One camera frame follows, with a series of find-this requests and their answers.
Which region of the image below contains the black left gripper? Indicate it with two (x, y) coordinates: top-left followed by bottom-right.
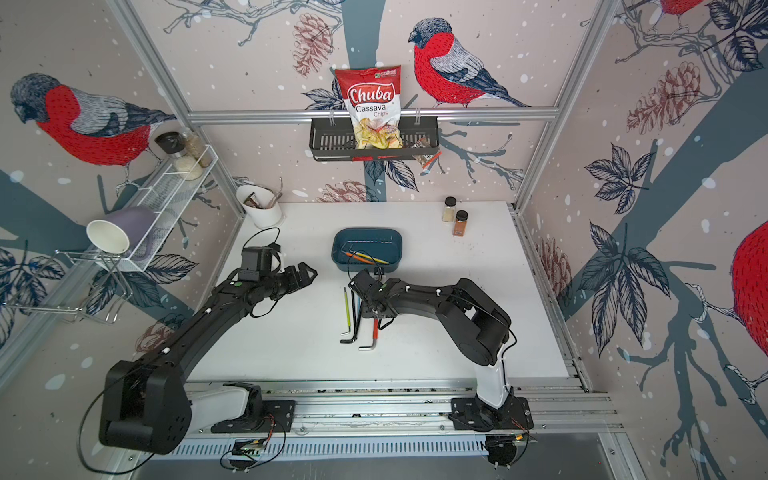
(260, 260), (318, 298)

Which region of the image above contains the red sleeved hex key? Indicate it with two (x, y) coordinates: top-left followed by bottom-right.
(358, 318), (380, 351)

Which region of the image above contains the long black hex key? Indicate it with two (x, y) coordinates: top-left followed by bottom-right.
(339, 292), (360, 344)

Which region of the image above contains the yellow sleeved hex key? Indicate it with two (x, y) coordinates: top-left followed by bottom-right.
(342, 250), (389, 265)

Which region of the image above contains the orange sleeved hex key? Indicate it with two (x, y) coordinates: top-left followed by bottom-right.
(343, 251), (376, 265)

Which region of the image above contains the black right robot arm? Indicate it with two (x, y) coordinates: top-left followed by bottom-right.
(348, 271), (516, 410)

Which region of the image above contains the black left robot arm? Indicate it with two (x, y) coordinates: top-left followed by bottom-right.
(99, 262), (318, 454)

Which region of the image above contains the teal plastic storage box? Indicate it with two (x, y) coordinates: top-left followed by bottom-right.
(331, 227), (403, 273)

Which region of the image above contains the white utensil holder cup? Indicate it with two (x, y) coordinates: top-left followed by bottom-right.
(236, 185), (284, 229)

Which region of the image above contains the brown spice jar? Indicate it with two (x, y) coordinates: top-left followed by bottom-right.
(453, 210), (469, 237)

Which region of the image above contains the pale spice jar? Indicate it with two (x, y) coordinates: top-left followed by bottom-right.
(442, 196), (457, 223)

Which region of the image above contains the black lid jar on shelf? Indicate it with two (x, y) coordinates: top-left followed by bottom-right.
(155, 131), (204, 181)

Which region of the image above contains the lilac paper cup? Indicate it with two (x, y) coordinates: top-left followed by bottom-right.
(86, 206), (157, 255)

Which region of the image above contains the red cassava chips bag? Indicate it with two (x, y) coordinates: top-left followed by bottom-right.
(335, 66), (403, 150)

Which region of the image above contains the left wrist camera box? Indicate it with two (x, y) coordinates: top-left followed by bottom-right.
(238, 243), (282, 282)

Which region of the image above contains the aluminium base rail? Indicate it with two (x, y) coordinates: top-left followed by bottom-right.
(166, 379), (624, 470)

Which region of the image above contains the black wire wall basket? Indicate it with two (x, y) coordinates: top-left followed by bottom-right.
(309, 117), (439, 161)

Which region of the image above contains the white wire wall shelf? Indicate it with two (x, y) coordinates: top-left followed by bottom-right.
(118, 144), (219, 272)

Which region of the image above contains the wire cup holder rack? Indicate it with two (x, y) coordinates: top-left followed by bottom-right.
(1, 249), (138, 324)

